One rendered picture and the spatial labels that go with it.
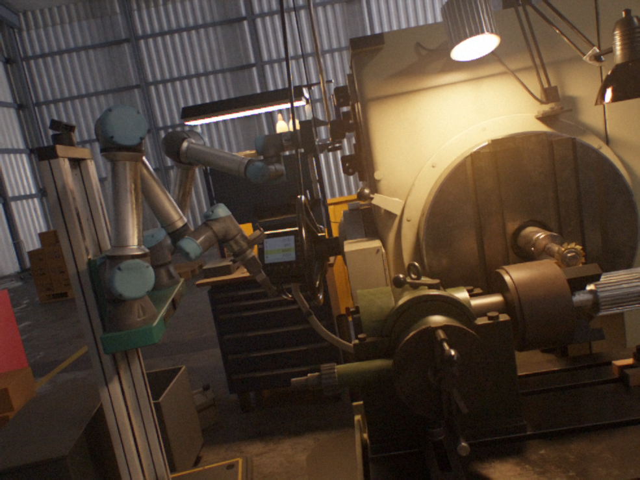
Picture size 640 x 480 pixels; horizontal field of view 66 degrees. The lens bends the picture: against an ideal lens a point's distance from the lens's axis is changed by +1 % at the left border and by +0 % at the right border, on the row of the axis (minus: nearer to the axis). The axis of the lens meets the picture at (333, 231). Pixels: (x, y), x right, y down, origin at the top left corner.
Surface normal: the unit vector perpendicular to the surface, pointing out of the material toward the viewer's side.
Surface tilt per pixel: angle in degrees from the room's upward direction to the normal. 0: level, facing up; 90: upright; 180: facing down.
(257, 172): 90
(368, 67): 90
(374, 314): 47
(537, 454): 0
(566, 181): 90
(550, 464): 0
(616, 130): 90
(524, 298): 58
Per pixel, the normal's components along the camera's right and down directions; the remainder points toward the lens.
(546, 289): -0.11, -0.44
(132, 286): 0.54, 0.17
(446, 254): -0.02, 0.15
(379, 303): -0.14, -0.70
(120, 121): 0.53, -0.10
